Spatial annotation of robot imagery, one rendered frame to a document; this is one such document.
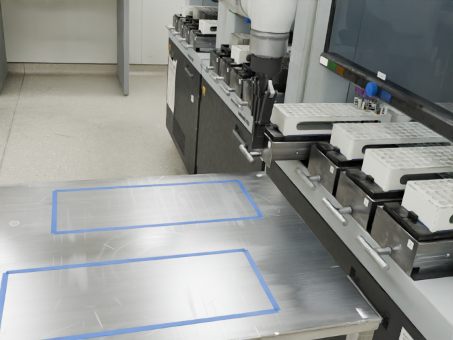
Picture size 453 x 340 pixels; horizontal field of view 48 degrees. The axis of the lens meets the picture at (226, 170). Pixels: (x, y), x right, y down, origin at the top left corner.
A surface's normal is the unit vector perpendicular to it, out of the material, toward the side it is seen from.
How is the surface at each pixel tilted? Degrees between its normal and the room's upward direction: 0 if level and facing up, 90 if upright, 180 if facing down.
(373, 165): 90
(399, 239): 90
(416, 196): 90
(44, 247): 0
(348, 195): 90
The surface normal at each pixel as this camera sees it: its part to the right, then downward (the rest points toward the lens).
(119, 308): 0.08, -0.90
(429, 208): -0.96, 0.04
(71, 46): 0.27, 0.43
